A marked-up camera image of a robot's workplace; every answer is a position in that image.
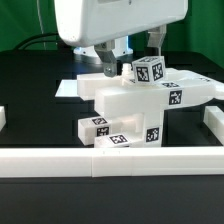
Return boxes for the white fence bar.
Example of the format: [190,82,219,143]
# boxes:
[0,106,6,132]
[203,106,224,146]
[0,147,224,178]

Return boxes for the white front fence bar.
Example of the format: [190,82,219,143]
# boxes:
[0,147,224,178]

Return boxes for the black cables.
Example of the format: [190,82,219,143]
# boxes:
[13,32,61,52]

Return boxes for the white right fence bar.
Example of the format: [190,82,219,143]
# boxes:
[203,106,224,146]

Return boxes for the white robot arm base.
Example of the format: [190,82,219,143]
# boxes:
[73,37,133,64]

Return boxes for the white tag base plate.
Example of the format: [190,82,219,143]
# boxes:
[55,80,78,97]

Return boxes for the white tagged cube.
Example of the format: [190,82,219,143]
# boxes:
[132,56,166,85]

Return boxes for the white chair seat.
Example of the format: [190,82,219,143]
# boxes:
[127,110,164,148]

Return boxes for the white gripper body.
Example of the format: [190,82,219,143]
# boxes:
[54,0,188,47]

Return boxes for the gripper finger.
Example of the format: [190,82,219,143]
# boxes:
[94,40,117,77]
[147,25,167,56]

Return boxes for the white chair back frame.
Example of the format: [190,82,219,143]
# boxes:
[77,68,224,118]

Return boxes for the white left fence bar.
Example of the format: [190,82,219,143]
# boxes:
[0,106,6,132]

